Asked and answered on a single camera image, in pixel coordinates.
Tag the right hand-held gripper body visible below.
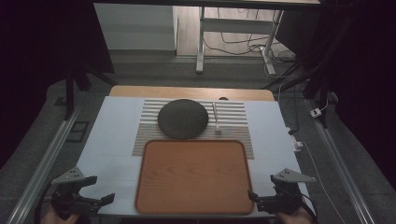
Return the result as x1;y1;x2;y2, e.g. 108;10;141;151
258;168;317;216

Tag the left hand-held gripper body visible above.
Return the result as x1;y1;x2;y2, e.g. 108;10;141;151
50;166;105;219

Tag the person's right hand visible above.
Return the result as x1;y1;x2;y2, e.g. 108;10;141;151
275;206;316;224

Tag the person's left hand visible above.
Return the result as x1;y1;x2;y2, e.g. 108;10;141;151
39;205;79;224

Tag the light blue table cover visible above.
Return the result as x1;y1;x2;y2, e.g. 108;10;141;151
76;95;313;217

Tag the brown wooden tray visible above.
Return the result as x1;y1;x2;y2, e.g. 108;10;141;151
134;139;255;216

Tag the striped woven placemat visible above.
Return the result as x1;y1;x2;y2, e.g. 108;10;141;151
132;98;255;161

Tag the black tripod stand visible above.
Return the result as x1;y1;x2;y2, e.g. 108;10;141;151
262;54;332;129
63;63;120;121

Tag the white spoon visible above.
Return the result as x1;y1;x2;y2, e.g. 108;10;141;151
211;102;223;135

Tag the dark round plate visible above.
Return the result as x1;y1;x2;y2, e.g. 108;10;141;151
157;98;209;140

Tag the dark curtain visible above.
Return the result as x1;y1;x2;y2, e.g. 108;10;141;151
275;0;396;190
0;0;116;171

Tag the aluminium rail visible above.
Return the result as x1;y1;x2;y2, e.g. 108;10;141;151
6;106;83;224
304;98;378;224

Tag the thin white cable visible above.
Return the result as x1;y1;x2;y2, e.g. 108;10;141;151
301;142;342;224

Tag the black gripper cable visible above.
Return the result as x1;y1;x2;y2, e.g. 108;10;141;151
33;182;53;224
299;195;319;224

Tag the black floor frame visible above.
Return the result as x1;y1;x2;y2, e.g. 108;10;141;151
65;120;91;144

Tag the white floor cable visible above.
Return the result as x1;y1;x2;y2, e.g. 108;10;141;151
251;43;301;79

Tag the black floor cable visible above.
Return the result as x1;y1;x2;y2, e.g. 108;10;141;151
203;8;297;64

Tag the white metal desk frame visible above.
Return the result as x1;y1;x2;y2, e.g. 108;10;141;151
195;6;285;76

